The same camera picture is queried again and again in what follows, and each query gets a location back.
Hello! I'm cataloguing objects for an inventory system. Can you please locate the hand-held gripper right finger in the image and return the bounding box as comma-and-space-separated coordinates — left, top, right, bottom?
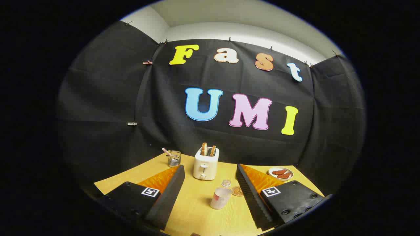
236, 164, 325, 230

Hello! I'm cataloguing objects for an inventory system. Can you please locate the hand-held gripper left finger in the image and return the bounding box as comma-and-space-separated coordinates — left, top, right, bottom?
98, 165, 185, 231

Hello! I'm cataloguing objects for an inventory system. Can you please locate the clear plastic juice bottle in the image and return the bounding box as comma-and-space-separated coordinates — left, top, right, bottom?
210, 179, 233, 210

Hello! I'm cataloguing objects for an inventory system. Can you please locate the white round plate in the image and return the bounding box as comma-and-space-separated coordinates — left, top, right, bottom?
268, 167, 294, 181

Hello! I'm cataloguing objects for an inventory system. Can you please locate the wooden table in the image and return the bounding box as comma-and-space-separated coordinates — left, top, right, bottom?
94, 152, 325, 236

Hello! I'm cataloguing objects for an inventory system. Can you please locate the white toaster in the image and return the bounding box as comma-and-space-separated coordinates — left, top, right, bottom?
193, 147, 220, 181

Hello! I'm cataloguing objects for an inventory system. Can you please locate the wire mesh basket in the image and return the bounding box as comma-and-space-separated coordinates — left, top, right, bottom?
168, 150, 181, 168

